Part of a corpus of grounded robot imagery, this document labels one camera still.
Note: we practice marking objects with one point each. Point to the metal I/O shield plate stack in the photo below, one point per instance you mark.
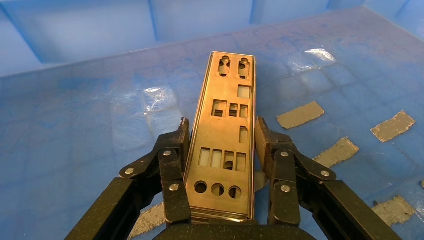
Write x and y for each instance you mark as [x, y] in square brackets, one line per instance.
[218, 217]

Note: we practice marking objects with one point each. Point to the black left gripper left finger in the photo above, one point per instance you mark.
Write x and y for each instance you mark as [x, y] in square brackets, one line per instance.
[172, 198]

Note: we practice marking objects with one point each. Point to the grey tape strip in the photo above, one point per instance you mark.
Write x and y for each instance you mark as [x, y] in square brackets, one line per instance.
[392, 211]
[299, 115]
[260, 181]
[338, 152]
[392, 126]
[149, 218]

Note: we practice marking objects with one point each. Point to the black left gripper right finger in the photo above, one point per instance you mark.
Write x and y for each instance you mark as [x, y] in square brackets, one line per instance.
[285, 202]

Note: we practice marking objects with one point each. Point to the blue plastic tray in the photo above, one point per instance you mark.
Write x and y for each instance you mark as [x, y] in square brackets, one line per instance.
[82, 116]

